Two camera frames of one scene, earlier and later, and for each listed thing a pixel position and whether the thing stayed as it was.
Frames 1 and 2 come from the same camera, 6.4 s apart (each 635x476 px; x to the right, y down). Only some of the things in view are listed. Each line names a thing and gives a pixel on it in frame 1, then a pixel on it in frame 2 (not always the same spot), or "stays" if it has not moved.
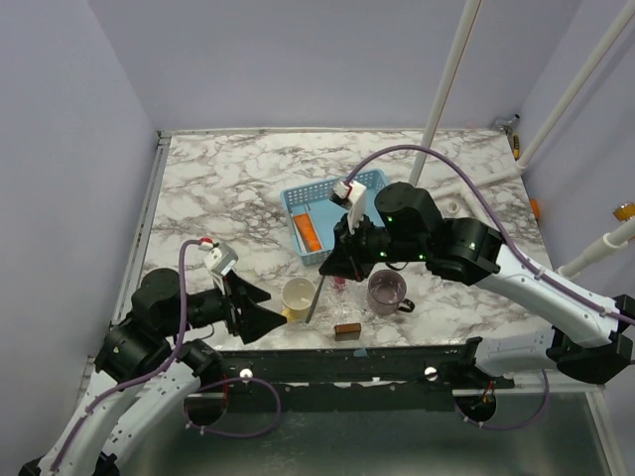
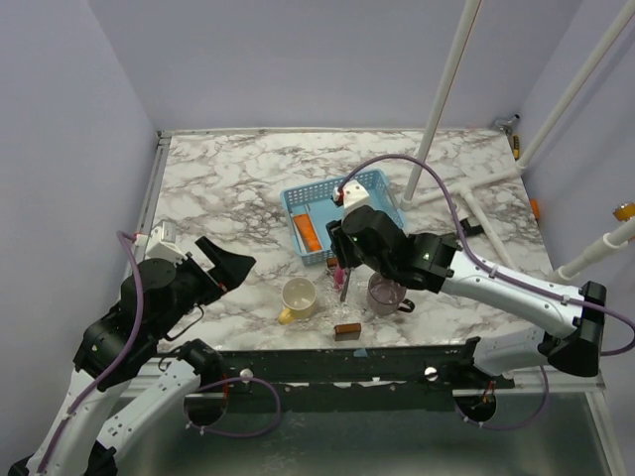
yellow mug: (297, 298) stays
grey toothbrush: (317, 292) → (347, 276)
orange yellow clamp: (624, 212) stays
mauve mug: (386, 292) stays
